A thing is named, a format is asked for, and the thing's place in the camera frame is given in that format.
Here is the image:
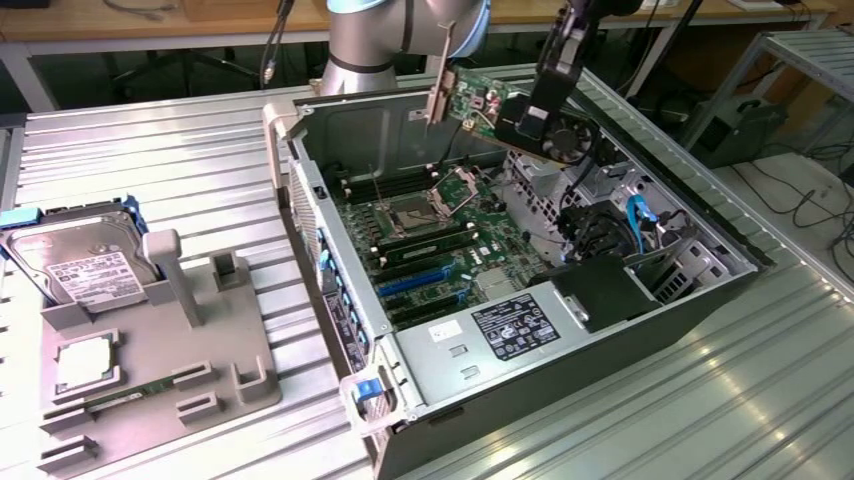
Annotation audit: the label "black expansion slot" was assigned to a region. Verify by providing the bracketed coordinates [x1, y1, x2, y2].
[387, 295, 472, 330]

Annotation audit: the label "hard disk in blue caddy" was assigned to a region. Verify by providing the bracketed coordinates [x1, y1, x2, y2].
[0, 195, 156, 315]

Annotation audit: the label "green graphics card with fan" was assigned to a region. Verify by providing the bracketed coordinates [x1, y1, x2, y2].
[422, 21, 603, 167]

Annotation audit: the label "black floor cables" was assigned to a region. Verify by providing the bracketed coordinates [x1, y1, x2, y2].
[726, 141, 854, 251]

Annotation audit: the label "grey parts rack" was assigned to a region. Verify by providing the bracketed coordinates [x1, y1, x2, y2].
[35, 228, 286, 477]

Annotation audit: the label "blue wire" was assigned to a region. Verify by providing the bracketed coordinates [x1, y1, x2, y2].
[624, 193, 655, 257]

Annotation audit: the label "loose green RAM stick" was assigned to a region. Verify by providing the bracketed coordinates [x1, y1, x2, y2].
[84, 376, 179, 407]

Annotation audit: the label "silver chipset heatsink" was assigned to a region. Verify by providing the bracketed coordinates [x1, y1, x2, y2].
[474, 268, 526, 298]

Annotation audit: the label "black box on floor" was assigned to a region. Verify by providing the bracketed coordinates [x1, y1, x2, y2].
[690, 96, 790, 170]

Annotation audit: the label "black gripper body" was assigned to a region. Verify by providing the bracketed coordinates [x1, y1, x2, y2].
[564, 0, 646, 25]

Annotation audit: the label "silver CPU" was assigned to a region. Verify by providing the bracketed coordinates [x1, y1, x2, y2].
[53, 341, 116, 387]

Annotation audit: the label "black wire bundle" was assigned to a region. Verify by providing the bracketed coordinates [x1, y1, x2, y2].
[556, 202, 631, 263]

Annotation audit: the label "green motherboard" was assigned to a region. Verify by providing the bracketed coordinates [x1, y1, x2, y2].
[332, 158, 546, 332]

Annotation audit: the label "metal socket cover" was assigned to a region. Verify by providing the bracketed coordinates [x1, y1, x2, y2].
[426, 166, 483, 212]

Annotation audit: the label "hanging black cable with plug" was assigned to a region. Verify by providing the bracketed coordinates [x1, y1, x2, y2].
[260, 0, 298, 85]

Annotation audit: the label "CPU socket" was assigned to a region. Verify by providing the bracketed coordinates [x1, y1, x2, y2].
[374, 193, 443, 238]

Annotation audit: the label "black RAM slot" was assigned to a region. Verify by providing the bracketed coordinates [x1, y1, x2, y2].
[338, 167, 434, 194]
[342, 175, 439, 204]

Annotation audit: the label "wooden desk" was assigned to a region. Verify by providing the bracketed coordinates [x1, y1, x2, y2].
[0, 0, 831, 113]

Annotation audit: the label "silver disk bay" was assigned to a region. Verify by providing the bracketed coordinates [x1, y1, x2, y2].
[500, 147, 588, 226]

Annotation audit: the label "long blue expansion slot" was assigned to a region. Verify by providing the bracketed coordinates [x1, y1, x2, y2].
[374, 267, 452, 298]

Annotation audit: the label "metal slat side table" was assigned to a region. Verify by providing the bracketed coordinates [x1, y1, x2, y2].
[681, 26, 854, 151]

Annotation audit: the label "open black PC case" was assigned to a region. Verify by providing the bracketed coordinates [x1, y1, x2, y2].
[262, 64, 779, 480]

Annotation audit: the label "black plastic shroud block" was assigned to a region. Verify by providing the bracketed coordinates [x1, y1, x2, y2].
[551, 253, 661, 335]

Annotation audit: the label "grey power supply with label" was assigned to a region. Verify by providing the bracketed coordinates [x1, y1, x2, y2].
[391, 280, 594, 407]

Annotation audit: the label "installed green RAM stick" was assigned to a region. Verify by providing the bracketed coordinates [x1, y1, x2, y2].
[376, 230, 472, 267]

